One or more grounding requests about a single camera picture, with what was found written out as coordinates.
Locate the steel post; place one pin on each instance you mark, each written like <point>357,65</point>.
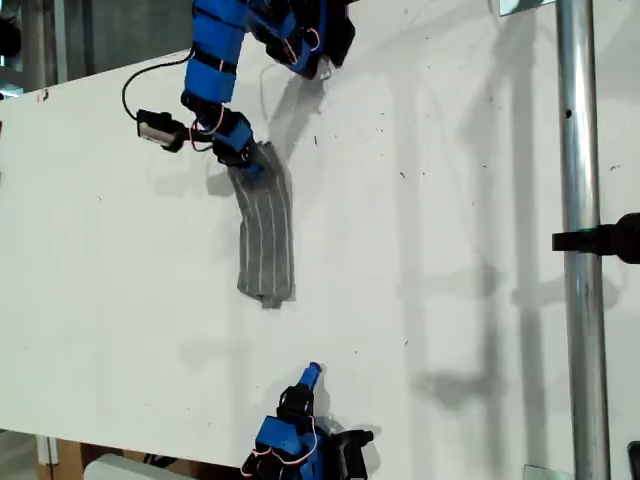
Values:
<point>580,150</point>

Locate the black round background object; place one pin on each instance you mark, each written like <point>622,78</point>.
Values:
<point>7,37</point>

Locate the black post clamp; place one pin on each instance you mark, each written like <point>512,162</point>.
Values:
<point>625,237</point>

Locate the white box under table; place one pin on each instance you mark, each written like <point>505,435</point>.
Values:
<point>120,470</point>

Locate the wooden furniture panel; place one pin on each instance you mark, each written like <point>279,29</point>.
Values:
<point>67,457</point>

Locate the grey white-striped towel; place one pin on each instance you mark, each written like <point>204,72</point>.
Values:
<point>265,240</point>

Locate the black flat object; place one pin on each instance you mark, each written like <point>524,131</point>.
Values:
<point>635,462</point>

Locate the black silver gripper camera box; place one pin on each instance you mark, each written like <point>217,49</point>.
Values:
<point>157,129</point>

